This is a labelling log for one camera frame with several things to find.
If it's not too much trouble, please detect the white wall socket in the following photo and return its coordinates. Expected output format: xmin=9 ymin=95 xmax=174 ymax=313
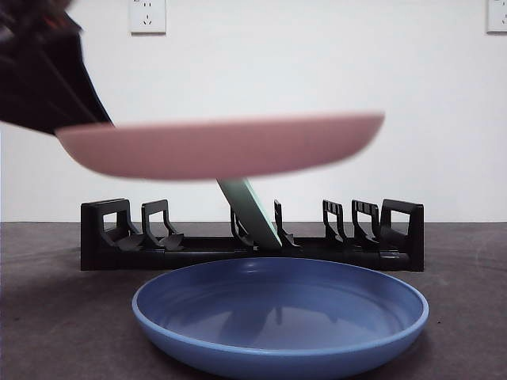
xmin=129 ymin=0 xmax=166 ymax=35
xmin=486 ymin=0 xmax=507 ymax=34

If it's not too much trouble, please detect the green plate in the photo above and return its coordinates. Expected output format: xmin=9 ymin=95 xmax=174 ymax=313
xmin=216 ymin=177 xmax=283 ymax=251

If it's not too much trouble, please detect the blue plate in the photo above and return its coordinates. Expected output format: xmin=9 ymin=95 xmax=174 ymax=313
xmin=132 ymin=257 xmax=430 ymax=380

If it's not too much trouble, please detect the black dish rack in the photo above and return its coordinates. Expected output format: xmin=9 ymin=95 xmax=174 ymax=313
xmin=80 ymin=197 xmax=425 ymax=272

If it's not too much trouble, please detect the pink plate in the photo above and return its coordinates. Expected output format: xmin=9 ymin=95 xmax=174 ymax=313
xmin=55 ymin=110 xmax=386 ymax=182

